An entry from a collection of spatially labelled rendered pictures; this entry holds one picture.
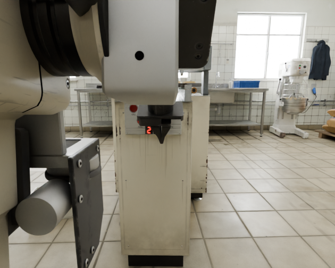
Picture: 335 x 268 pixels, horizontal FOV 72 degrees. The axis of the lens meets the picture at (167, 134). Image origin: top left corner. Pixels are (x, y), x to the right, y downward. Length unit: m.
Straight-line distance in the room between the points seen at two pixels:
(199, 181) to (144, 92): 1.70
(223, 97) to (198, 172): 2.74
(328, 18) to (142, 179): 5.48
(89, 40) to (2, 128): 0.14
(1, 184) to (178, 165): 0.85
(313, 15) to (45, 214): 5.83
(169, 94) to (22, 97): 0.10
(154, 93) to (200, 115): 1.56
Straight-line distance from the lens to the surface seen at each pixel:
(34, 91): 0.20
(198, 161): 1.78
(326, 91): 6.02
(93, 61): 0.18
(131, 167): 1.07
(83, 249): 0.34
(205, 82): 1.81
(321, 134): 4.98
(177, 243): 1.24
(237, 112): 5.15
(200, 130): 1.73
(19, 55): 0.19
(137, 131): 0.99
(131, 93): 0.16
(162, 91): 0.15
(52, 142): 0.31
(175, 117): 0.50
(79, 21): 0.18
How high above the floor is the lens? 0.90
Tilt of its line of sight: 11 degrees down
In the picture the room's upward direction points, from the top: straight up
